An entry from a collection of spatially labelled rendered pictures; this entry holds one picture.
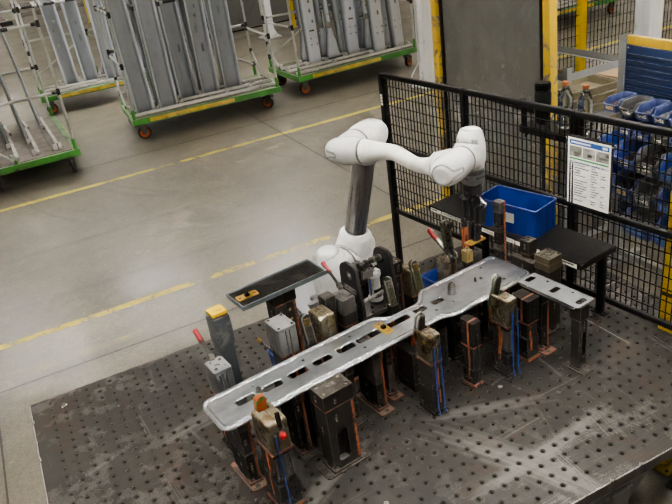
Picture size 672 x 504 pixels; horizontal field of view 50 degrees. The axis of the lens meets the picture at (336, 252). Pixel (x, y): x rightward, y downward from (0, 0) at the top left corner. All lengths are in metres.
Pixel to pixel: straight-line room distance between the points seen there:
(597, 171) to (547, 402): 0.94
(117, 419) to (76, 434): 0.16
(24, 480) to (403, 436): 2.17
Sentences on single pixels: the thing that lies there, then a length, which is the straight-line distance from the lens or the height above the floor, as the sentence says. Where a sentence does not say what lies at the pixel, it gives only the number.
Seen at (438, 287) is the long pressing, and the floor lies 1.00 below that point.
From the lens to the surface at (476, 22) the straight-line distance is 5.03.
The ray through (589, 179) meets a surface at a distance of 3.08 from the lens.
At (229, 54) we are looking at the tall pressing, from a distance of 9.62.
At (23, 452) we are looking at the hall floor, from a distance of 4.30.
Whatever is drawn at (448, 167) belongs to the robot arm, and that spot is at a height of 1.57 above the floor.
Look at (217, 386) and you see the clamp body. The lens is 2.52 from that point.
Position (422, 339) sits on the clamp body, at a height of 1.02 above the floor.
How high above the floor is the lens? 2.47
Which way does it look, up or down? 27 degrees down
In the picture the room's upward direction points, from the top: 8 degrees counter-clockwise
